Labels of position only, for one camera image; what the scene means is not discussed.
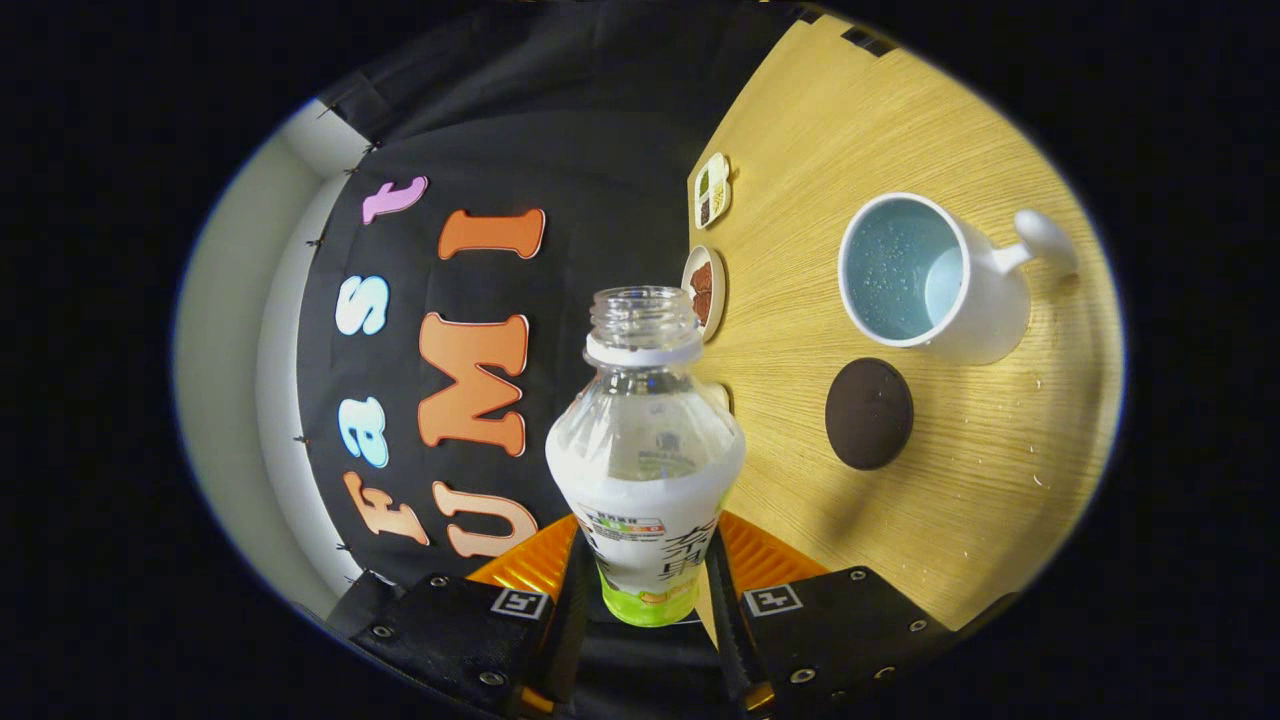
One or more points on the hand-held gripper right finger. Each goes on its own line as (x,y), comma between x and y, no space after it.
(850,630)

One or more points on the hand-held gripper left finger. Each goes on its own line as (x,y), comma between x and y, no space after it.
(450,630)

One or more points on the dark brown round coaster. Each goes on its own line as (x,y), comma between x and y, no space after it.
(868,415)

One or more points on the clear juice bottle green label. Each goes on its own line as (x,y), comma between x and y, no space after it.
(640,470)

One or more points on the white cup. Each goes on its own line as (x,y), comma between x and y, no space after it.
(985,300)

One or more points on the wooden table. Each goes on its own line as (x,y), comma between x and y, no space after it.
(1000,450)

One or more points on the brown meat piece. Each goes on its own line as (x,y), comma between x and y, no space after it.
(703,276)
(703,308)

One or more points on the white round plate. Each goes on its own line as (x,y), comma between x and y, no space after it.
(688,275)

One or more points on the white divided condiment tray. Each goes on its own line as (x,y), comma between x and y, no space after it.
(712,190)

